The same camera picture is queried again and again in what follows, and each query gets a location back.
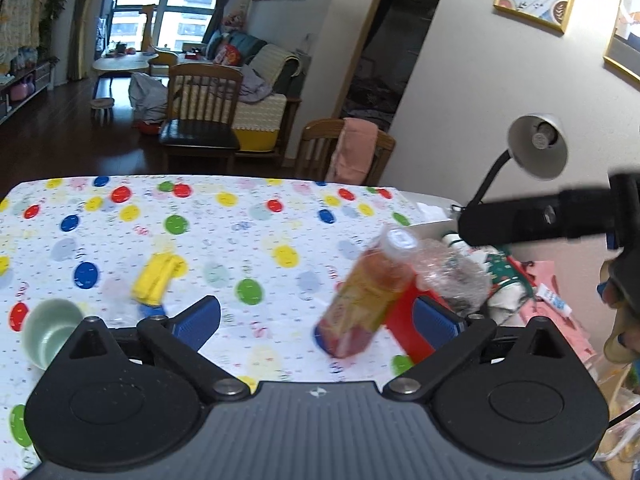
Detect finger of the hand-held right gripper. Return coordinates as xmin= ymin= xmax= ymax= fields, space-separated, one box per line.
xmin=457 ymin=189 xmax=565 ymax=246

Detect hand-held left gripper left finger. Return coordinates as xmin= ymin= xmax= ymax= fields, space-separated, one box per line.
xmin=66 ymin=296 xmax=251 ymax=404

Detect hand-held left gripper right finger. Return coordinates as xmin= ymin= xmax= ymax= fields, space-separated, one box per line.
xmin=382 ymin=296 xmax=577 ymax=402

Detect red and white box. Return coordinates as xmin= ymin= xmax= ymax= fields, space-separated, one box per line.
xmin=382 ymin=216 xmax=501 ymax=367

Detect christmas print sock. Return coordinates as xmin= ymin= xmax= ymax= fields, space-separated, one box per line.
xmin=442 ymin=232 xmax=539 ymax=327

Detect clear plastic bottle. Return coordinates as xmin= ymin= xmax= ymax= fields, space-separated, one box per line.
xmin=412 ymin=237 xmax=494 ymax=317

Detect person's right hand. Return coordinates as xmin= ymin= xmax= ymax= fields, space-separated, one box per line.
xmin=597 ymin=257 xmax=640 ymax=364

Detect yellow toy block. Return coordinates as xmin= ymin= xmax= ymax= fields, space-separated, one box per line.
xmin=131 ymin=252 xmax=189 ymax=319

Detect orange drink bottle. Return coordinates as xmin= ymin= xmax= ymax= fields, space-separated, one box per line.
xmin=314 ymin=225 xmax=419 ymax=359

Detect white paper sheet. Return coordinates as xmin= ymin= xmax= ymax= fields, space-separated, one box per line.
xmin=414 ymin=201 xmax=454 ymax=222

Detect white gooseneck desk lamp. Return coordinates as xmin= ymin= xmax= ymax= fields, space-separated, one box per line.
xmin=461 ymin=113 xmax=570 ymax=212

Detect polka dot tablecloth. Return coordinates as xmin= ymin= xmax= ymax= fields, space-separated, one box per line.
xmin=0 ymin=175 xmax=452 ymax=480

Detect small white tube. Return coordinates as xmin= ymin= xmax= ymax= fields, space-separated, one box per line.
xmin=536 ymin=284 xmax=574 ymax=317

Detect pale green cup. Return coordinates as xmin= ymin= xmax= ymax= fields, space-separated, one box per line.
xmin=22 ymin=298 xmax=85 ymax=369

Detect pink towel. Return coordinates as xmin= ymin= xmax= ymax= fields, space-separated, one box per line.
xmin=326 ymin=117 xmax=380 ymax=186

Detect gold framed dark picture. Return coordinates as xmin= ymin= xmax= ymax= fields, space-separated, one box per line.
xmin=603 ymin=0 xmax=640 ymax=84

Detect clear plastic bag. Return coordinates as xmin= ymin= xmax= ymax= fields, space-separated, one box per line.
xmin=594 ymin=360 xmax=640 ymax=463

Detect wooden chair with black seat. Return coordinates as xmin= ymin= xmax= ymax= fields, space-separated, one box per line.
xmin=159 ymin=62 xmax=245 ymax=162

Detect wooden dining chair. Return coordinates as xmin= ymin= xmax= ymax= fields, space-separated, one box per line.
xmin=295 ymin=118 xmax=397 ymax=187

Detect sofa with cream cover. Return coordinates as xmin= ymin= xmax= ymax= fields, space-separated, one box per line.
xmin=175 ymin=30 xmax=304 ymax=154

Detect white bag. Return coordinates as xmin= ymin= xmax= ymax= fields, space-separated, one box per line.
xmin=128 ymin=72 xmax=169 ymax=124

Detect small wooden stool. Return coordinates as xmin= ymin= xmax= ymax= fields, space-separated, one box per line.
xmin=89 ymin=98 xmax=116 ymax=124

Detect purple cloth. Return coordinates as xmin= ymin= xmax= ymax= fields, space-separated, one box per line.
xmin=239 ymin=67 xmax=274 ymax=104

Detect small wooden chair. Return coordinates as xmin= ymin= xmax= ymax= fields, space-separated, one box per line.
xmin=147 ymin=51 xmax=179 ymax=79

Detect low white table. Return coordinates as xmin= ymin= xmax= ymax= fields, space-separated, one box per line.
xmin=92 ymin=52 xmax=167 ymax=87

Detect red printed cushion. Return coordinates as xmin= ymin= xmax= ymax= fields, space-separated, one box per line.
xmin=214 ymin=42 xmax=241 ymax=66

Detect cream knitted blanket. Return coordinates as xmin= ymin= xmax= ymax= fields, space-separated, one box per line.
xmin=247 ymin=43 xmax=301 ymax=84

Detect low wooden cabinet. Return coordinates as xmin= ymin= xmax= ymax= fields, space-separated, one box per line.
xmin=0 ymin=59 xmax=54 ymax=127

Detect yellow curtain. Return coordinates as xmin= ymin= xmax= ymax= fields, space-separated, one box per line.
xmin=67 ymin=0 xmax=109 ymax=82

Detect large window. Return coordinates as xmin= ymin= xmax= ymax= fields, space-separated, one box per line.
xmin=95 ymin=0 xmax=224 ymax=52

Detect green house plant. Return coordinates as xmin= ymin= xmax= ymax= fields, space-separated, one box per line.
xmin=37 ymin=0 xmax=66 ymax=62

